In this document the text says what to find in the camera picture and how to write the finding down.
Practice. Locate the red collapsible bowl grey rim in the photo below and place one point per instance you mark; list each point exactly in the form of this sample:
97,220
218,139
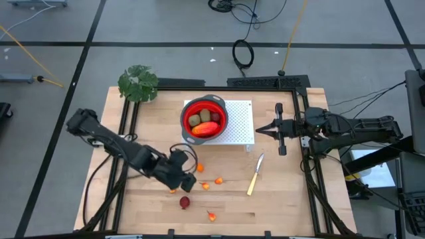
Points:
187,128

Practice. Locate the red yellow toy mango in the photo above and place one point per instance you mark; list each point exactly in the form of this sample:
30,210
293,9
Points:
206,128

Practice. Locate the black desk beam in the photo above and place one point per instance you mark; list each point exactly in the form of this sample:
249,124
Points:
382,157

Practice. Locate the grey cabinet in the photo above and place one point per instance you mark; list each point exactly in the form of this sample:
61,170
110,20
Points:
416,109

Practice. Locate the black floor object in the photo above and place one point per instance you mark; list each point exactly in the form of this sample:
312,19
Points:
5,111

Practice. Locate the grey desk panel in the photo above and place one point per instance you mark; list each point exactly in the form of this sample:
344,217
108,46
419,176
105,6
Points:
413,172

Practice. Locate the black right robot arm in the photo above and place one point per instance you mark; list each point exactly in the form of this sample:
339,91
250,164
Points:
362,129

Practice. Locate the white box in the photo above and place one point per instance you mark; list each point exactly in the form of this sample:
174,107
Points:
378,176

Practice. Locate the black perforated mount plate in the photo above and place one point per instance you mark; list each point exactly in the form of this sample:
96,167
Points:
259,81

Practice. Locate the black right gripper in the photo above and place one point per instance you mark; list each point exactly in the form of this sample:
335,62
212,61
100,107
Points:
293,129

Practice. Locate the white perforated metal shelf riser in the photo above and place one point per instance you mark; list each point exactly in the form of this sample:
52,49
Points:
240,123

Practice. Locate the small black round knob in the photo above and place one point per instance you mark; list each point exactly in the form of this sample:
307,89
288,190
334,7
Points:
281,72

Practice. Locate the small orange toy fruit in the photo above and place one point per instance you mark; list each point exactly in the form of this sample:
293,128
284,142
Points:
200,168

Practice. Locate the brown green toy kiwi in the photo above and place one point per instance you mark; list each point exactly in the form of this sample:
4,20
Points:
194,120
205,115

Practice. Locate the small yellow orange toy pepper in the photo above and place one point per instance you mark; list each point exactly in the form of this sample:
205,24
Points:
212,217
172,191
206,186

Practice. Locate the small red orange toy pepper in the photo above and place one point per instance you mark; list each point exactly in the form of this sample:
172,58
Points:
218,181

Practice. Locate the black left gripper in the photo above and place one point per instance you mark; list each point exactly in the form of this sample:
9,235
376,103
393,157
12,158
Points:
174,174

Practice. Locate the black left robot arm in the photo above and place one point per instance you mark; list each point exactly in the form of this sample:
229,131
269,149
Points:
109,141

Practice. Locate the black flat mount plate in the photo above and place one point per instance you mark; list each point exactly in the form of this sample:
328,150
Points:
181,82

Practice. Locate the green potted plant white pot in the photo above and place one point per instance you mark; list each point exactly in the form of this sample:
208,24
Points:
137,84

